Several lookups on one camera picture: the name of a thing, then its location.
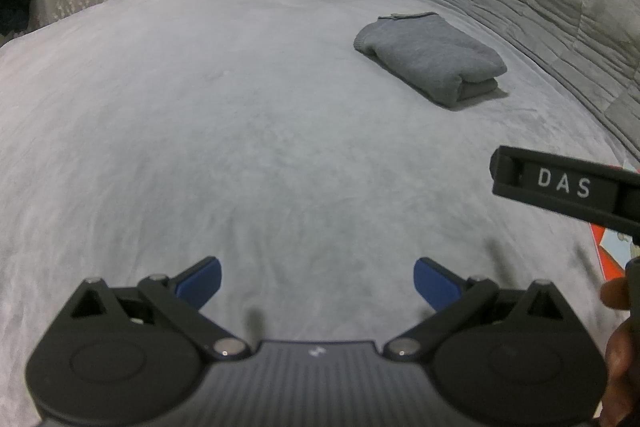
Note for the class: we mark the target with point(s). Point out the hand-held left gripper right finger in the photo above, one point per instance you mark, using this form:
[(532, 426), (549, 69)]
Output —
[(435, 282)]

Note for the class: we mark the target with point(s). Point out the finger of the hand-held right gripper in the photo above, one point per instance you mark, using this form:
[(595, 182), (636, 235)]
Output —
[(505, 177)]

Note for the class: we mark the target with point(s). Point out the orange-edged picture book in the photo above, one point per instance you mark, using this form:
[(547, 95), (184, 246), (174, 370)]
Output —
[(612, 249)]

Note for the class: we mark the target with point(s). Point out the grey knit sweater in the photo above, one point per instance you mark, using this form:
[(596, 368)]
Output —
[(430, 57)]

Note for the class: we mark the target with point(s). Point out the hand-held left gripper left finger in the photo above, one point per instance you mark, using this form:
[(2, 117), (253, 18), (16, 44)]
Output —
[(202, 279)]

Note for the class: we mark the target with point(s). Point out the person's right hand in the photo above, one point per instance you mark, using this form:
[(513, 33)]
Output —
[(622, 377)]

